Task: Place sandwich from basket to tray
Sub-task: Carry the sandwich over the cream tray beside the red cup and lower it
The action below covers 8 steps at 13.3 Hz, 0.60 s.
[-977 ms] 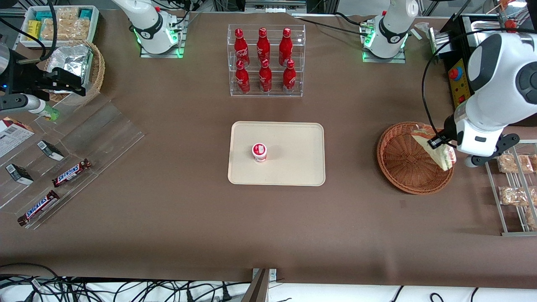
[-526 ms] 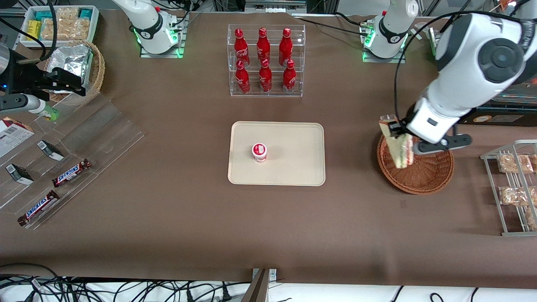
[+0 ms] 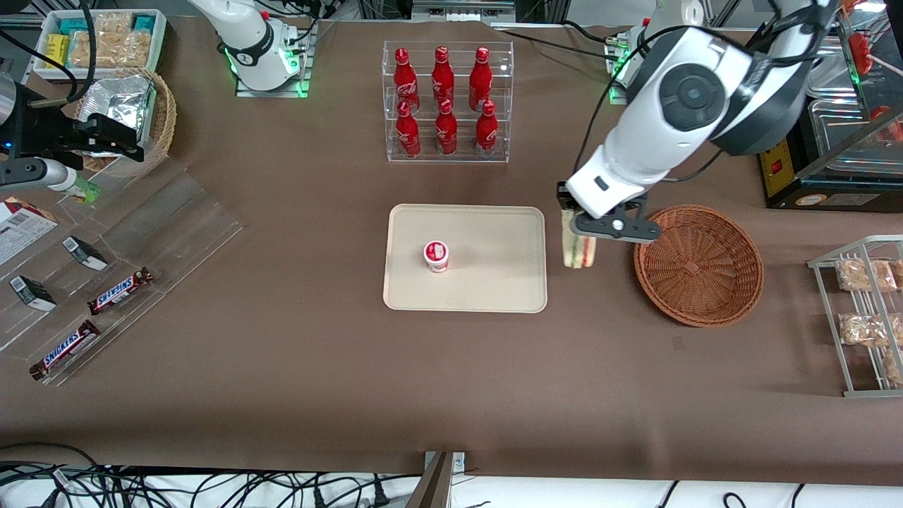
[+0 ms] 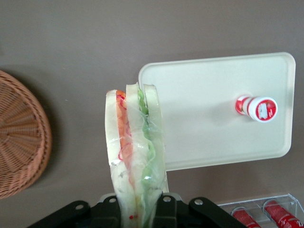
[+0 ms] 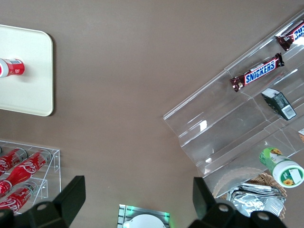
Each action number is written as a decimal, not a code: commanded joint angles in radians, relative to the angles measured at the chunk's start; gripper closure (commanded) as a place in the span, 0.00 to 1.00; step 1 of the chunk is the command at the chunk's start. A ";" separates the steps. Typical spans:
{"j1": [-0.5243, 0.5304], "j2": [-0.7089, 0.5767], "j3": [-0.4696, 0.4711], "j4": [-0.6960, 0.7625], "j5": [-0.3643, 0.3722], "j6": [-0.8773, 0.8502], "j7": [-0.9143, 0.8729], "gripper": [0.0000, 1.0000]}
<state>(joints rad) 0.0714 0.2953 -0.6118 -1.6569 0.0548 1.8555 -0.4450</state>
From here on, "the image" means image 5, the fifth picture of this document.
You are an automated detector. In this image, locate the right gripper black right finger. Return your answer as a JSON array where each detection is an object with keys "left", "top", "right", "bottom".
[{"left": 190, "top": 177, "right": 286, "bottom": 228}]

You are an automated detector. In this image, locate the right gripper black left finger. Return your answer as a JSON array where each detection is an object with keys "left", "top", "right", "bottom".
[{"left": 14, "top": 175, "right": 86, "bottom": 228}]

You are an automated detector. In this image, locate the deep tan wicker basket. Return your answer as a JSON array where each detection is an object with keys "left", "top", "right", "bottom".
[{"left": 212, "top": 166, "right": 288, "bottom": 219}]

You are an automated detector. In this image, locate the beige plastic tray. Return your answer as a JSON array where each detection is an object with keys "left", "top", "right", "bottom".
[{"left": 0, "top": 24, "right": 54, "bottom": 117}]

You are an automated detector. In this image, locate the clear acrylic bottle rack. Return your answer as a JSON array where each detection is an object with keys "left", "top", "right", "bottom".
[{"left": 0, "top": 140, "right": 61, "bottom": 214}]

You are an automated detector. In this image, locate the red cola bottle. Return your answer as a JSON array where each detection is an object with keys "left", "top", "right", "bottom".
[
  {"left": 0, "top": 181, "right": 39, "bottom": 214},
  {"left": 0, "top": 149, "right": 52, "bottom": 198},
  {"left": 0, "top": 147, "right": 29, "bottom": 177}
]

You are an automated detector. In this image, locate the silver foil packet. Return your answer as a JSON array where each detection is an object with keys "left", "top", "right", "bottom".
[{"left": 227, "top": 182, "right": 287, "bottom": 219}]

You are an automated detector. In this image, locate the green white capped bottle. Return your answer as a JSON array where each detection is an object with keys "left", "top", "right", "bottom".
[{"left": 258, "top": 147, "right": 304, "bottom": 190}]

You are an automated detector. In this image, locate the clear acrylic stepped display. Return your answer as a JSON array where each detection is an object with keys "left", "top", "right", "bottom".
[{"left": 163, "top": 9, "right": 304, "bottom": 201}]

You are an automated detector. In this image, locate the small black carton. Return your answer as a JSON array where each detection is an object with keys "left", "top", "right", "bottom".
[{"left": 261, "top": 87, "right": 298, "bottom": 122}]

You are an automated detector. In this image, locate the brown table cloth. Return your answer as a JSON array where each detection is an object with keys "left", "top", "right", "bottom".
[{"left": 0, "top": 0, "right": 304, "bottom": 228}]

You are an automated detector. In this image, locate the red white yogurt cup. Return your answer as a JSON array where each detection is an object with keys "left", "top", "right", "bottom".
[{"left": 0, "top": 57, "right": 26, "bottom": 79}]

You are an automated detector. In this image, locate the brown Snickers bar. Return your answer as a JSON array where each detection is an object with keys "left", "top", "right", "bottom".
[
  {"left": 275, "top": 20, "right": 304, "bottom": 52},
  {"left": 228, "top": 52, "right": 285, "bottom": 94}
]

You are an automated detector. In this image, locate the aluminium arm base plate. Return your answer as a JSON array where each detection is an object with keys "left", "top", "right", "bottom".
[{"left": 117, "top": 203, "right": 171, "bottom": 228}]

